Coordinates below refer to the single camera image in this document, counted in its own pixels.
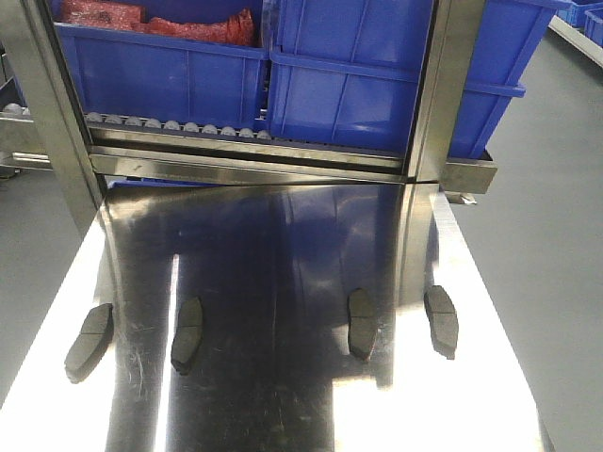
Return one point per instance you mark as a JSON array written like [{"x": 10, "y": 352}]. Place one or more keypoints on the stainless steel rack frame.
[{"x": 83, "y": 155}]

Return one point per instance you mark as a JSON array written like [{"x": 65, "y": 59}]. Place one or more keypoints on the red bubble wrap bag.
[{"x": 238, "y": 29}]

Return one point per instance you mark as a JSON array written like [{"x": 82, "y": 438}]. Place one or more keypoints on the right blue plastic bin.
[{"x": 346, "y": 72}]

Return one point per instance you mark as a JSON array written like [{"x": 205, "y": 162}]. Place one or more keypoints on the blue plastic bin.
[
  {"x": 346, "y": 72},
  {"x": 136, "y": 74}
]

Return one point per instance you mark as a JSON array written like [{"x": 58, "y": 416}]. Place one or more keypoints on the roller conveyor track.
[{"x": 171, "y": 125}]

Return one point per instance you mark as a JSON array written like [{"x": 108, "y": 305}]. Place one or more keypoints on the brake pad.
[
  {"x": 363, "y": 325},
  {"x": 443, "y": 320},
  {"x": 91, "y": 343},
  {"x": 188, "y": 335}
]

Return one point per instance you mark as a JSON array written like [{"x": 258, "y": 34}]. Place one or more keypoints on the left blue plastic bin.
[{"x": 136, "y": 74}]

